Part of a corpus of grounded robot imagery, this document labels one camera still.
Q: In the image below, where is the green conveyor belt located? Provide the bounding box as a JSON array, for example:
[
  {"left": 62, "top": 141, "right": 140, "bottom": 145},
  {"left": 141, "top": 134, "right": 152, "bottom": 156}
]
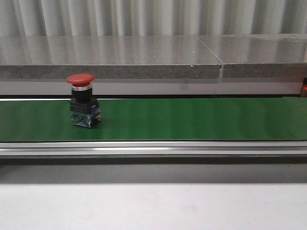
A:
[{"left": 0, "top": 97, "right": 307, "bottom": 142}]

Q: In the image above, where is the red mushroom push button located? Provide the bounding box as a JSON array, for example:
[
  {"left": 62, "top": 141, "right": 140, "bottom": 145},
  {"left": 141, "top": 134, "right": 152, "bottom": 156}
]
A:
[{"left": 67, "top": 73, "right": 101, "bottom": 128}]

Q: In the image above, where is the white pleated curtain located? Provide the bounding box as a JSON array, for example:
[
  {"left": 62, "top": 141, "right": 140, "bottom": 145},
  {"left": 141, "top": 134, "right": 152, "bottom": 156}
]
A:
[{"left": 0, "top": 0, "right": 307, "bottom": 36}]

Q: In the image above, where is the aluminium conveyor frame rail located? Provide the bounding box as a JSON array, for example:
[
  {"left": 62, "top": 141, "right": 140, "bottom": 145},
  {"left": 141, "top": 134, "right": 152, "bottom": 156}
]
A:
[{"left": 0, "top": 140, "right": 307, "bottom": 158}]

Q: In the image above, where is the grey stone countertop slab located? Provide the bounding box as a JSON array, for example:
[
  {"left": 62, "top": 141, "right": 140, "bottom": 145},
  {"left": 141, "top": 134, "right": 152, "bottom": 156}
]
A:
[{"left": 0, "top": 34, "right": 307, "bottom": 81}]

